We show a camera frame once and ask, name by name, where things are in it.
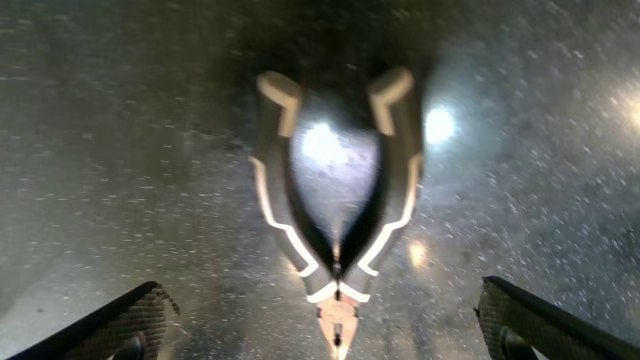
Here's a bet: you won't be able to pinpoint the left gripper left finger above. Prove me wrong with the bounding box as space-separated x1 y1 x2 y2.
7 280 181 360

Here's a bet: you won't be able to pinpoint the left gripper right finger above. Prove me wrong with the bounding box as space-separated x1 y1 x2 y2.
473 275 640 360

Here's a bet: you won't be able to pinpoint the black and white pliers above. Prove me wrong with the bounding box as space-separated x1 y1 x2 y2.
248 67 426 360

